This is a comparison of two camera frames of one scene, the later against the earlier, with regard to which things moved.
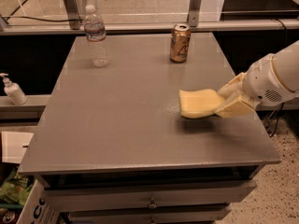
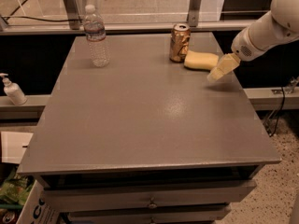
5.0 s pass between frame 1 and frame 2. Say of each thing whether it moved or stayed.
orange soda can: stayed
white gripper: moved
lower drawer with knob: stayed
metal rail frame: stayed
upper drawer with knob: stayed
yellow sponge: moved
